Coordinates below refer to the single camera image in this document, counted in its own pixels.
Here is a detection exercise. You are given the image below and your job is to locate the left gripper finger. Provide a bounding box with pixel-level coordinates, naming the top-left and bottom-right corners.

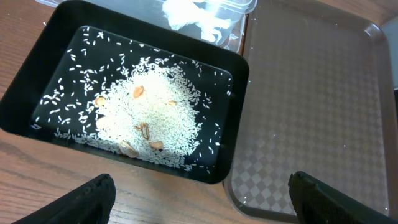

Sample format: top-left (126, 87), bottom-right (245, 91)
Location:
top-left (14, 174), bottom-right (116, 224)

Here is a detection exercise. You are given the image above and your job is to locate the clear plastic bin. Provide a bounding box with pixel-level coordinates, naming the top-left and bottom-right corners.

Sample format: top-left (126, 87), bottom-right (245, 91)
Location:
top-left (88, 0), bottom-right (257, 52)

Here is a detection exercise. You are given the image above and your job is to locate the brown serving tray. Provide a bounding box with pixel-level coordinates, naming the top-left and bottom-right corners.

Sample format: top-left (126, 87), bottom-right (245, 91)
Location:
top-left (224, 0), bottom-right (397, 223)

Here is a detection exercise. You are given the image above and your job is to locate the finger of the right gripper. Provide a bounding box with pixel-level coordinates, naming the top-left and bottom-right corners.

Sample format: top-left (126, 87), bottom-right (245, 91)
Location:
top-left (288, 171), bottom-right (397, 224)

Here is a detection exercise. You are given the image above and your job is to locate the black waste tray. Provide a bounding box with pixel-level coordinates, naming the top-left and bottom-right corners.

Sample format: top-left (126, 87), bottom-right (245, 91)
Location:
top-left (1, 1), bottom-right (249, 184)

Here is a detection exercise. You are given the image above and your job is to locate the white rice pile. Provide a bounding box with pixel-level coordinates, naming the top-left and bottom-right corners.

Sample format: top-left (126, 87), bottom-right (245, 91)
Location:
top-left (30, 26), bottom-right (233, 175)

